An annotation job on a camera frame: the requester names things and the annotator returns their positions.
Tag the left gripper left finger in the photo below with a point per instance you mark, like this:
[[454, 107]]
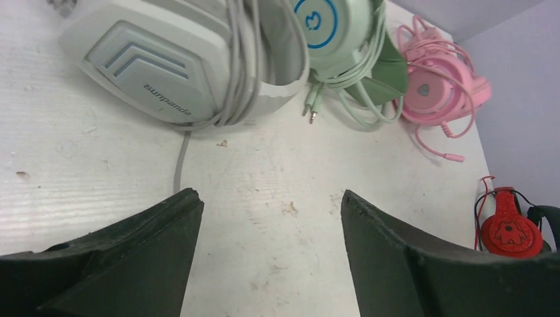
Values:
[[138, 266]]

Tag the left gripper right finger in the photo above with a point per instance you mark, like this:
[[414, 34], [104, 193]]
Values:
[[400, 270]]

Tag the pink cat-ear headphones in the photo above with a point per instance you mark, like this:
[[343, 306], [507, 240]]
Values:
[[443, 87]]

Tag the white gaming headset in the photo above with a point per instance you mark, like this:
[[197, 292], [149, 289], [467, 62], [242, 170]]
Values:
[[191, 64]]

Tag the mint green headphones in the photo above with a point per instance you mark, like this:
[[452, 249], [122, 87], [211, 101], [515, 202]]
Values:
[[353, 55]]

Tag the red and black headphones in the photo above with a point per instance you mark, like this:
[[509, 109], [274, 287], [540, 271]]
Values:
[[508, 224]]

